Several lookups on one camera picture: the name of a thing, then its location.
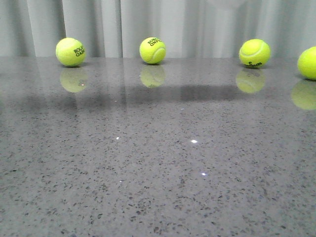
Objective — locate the yellow tennis ball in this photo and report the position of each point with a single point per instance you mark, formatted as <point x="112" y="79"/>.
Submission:
<point x="152" y="50"/>
<point x="307" y="63"/>
<point x="254" y="53"/>
<point x="70" y="52"/>

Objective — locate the yellow tennis ball far right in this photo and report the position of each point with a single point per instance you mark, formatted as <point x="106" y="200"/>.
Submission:
<point x="307" y="63"/>

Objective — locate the yellow tennis ball far left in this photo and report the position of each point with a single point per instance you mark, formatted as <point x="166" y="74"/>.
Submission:
<point x="70" y="52"/>

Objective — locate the yellow tennis ball centre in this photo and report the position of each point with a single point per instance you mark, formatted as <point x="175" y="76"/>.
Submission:
<point x="152" y="50"/>

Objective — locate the white pleated curtain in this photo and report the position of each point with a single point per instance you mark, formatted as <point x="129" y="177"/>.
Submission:
<point x="189" y="28"/>

